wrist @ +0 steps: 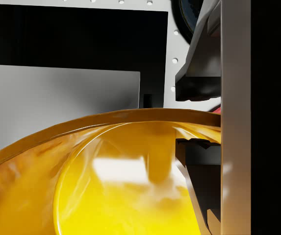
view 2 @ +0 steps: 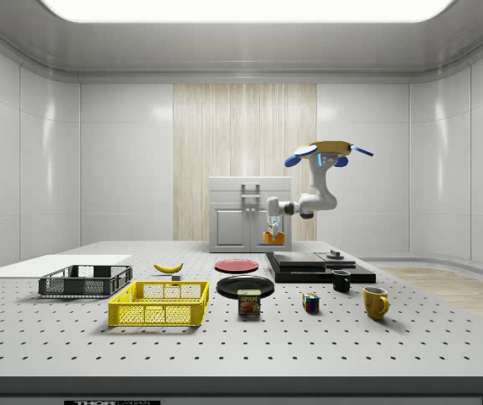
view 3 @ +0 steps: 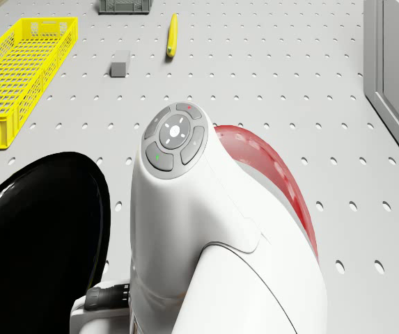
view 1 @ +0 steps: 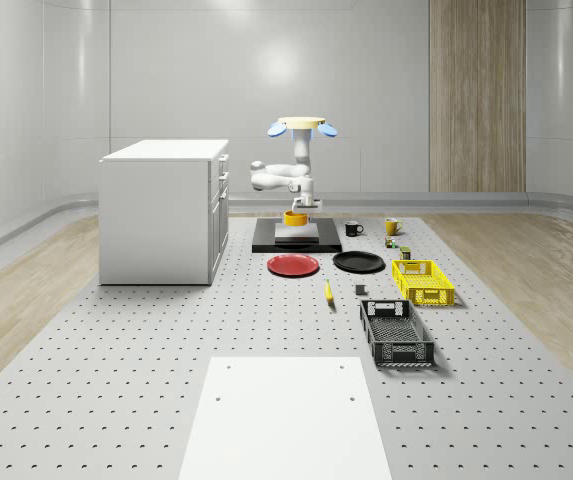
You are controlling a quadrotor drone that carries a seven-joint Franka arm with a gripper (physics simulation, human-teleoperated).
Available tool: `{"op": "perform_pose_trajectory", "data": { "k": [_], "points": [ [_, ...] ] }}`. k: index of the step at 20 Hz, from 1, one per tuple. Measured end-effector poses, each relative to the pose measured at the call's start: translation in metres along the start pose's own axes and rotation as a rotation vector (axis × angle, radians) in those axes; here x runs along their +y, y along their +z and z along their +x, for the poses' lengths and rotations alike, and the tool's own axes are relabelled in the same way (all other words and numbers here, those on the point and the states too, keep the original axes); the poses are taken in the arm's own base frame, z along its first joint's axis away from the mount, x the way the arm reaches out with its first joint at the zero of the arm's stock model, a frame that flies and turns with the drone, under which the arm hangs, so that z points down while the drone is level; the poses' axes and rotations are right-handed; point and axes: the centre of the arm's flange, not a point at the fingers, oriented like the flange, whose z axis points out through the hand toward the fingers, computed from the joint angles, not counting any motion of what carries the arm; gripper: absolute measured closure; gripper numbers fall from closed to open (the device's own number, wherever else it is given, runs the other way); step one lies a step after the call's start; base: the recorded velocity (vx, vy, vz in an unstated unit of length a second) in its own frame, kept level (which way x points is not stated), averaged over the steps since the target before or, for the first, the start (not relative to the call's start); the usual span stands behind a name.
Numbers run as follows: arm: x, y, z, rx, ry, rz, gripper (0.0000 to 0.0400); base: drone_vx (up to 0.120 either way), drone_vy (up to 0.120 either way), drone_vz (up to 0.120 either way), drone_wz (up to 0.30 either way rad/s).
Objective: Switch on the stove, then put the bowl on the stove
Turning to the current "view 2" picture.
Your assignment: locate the banana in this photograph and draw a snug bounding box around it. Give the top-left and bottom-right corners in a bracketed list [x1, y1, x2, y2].
[153, 262, 185, 276]

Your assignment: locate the black plate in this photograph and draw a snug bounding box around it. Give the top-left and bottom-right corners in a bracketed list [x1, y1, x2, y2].
[215, 275, 276, 300]

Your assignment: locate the orange mug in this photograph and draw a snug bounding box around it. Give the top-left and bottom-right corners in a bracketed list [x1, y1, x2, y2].
[262, 229, 287, 245]

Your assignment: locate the flat-sided can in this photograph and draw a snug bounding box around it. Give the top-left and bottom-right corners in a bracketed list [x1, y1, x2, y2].
[236, 289, 262, 316]

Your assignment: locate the puzzle cube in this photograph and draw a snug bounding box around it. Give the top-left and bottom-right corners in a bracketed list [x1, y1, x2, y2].
[301, 291, 322, 314]

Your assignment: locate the yellow mug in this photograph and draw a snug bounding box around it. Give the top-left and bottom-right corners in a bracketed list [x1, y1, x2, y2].
[362, 285, 391, 321]

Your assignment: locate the yellow basket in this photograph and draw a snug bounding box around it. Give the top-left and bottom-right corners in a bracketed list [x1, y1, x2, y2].
[107, 280, 211, 328]

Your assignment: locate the white cabinet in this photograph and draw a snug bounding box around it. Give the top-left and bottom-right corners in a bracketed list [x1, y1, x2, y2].
[208, 175, 293, 254]

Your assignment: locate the black stove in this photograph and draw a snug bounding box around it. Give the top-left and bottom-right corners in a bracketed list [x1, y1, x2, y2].
[265, 248, 378, 284]

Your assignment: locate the dark grey basket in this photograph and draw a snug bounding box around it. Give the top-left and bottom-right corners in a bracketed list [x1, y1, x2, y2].
[38, 264, 134, 299]

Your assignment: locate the red plate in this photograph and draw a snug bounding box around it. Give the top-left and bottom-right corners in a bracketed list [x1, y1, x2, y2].
[214, 258, 260, 273]

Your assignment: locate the black mug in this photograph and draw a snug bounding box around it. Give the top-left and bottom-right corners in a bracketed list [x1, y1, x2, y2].
[330, 269, 352, 294]

